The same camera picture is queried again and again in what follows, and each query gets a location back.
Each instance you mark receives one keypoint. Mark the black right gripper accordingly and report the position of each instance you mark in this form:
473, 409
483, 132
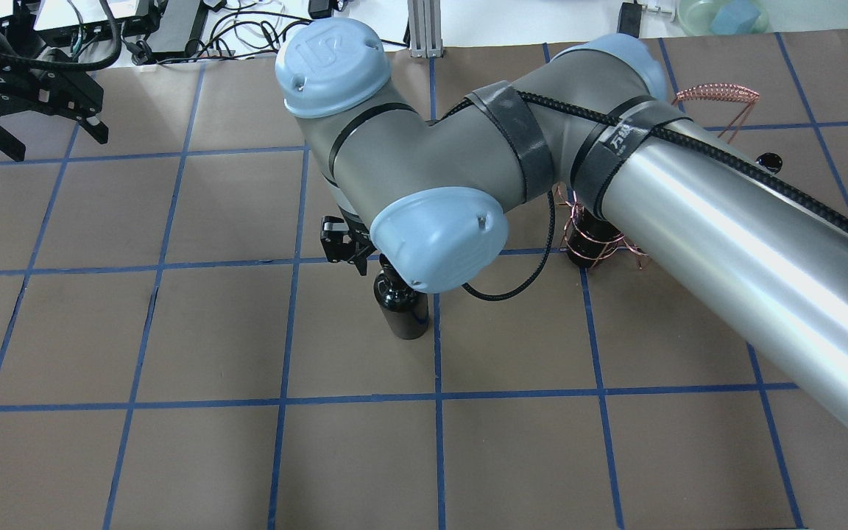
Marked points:
341, 246

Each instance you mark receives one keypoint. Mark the black wine bottle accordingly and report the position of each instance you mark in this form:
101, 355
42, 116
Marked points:
405, 310

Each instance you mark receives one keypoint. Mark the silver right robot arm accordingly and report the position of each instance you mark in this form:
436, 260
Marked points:
768, 259

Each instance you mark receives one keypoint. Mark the black bottle in basket left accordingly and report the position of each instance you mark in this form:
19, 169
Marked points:
590, 239

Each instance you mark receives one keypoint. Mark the black power adapter brick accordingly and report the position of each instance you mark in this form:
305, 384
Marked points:
180, 27

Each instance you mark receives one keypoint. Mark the green bowl with blue block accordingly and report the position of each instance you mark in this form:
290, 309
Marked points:
704, 18

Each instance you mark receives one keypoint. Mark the aluminium frame post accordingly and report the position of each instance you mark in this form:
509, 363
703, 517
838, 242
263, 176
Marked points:
425, 31

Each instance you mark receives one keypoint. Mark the copper wire wine basket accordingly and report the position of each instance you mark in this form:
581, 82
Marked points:
719, 92

